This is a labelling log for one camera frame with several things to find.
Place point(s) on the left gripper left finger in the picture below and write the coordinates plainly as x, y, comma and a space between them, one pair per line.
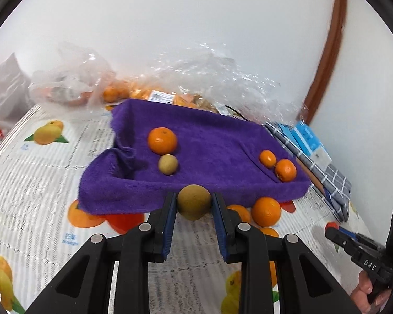
147, 243

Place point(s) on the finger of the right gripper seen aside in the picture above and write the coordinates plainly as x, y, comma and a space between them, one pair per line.
364, 252

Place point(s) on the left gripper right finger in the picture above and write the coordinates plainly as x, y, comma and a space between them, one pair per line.
243, 243

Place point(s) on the brown kiwi fruit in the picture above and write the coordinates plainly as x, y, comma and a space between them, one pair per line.
193, 202

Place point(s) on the person's right hand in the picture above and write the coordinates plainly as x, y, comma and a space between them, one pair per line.
359, 295

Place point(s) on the loose orange on table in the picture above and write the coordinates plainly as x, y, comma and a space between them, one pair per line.
162, 141
266, 212
243, 212

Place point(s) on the grey checked cloth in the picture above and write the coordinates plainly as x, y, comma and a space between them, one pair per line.
331, 195

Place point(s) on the kiwi fruit in tray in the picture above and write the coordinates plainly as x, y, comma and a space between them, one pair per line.
168, 164

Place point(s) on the orange in tray right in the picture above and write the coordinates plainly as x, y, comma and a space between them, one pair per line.
285, 170

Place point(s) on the small orange in tray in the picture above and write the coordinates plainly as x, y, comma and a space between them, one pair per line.
268, 159

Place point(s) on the purple towel tray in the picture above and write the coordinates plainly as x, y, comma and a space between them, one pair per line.
217, 152

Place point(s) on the blue tissue box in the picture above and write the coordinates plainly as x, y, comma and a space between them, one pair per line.
310, 144

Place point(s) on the clear plastic bag of fruit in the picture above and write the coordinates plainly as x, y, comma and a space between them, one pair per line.
206, 78

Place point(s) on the clear bag at left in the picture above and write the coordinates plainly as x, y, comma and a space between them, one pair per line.
75, 88

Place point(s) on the white plastic bag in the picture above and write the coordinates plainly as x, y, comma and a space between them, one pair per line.
15, 99

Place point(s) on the brown door frame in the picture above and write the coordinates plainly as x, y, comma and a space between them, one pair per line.
327, 61

